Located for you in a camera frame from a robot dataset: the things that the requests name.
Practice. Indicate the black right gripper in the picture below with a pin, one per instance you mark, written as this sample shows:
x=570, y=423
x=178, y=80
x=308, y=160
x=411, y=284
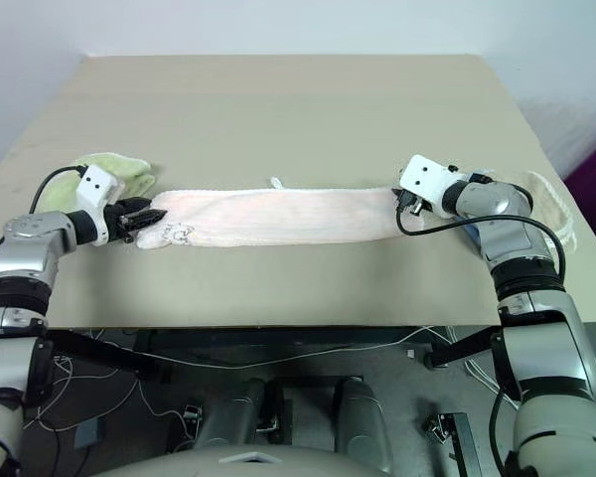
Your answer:
x=413, y=205

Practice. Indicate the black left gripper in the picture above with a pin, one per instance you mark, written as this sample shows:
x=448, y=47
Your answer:
x=115, y=221

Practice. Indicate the dark rounded robot leg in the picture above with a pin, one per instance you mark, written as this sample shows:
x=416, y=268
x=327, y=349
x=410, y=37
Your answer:
x=231, y=412
x=362, y=422

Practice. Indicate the light green towel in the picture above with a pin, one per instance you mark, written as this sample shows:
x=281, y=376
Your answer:
x=129, y=171

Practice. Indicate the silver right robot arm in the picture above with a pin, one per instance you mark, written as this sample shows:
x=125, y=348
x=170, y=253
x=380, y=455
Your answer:
x=509, y=201

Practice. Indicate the cream towel with fringe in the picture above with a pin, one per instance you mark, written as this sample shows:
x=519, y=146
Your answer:
x=551, y=199

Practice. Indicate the black power adapter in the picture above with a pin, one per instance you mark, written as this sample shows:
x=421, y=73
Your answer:
x=88, y=434

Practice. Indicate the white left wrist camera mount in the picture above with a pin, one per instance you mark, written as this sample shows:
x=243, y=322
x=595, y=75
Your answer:
x=95, y=186

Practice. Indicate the black metal bar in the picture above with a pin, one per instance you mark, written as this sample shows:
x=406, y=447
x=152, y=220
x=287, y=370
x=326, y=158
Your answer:
x=466, y=442

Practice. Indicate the black table frame brace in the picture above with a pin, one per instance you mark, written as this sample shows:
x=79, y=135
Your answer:
x=109, y=355
x=464, y=348

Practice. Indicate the long pale pink towel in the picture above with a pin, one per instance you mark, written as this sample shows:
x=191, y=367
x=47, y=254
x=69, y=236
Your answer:
x=283, y=216

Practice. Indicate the grey robot torso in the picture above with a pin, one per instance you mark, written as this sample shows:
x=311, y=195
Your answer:
x=278, y=462

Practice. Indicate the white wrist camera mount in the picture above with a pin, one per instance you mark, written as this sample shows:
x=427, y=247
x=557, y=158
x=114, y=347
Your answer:
x=424, y=176
x=95, y=186

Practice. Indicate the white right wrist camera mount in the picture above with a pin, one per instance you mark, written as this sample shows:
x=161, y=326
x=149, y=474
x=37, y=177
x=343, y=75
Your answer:
x=424, y=176

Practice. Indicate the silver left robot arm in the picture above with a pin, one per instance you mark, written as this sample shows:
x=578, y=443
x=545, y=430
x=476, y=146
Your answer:
x=27, y=251

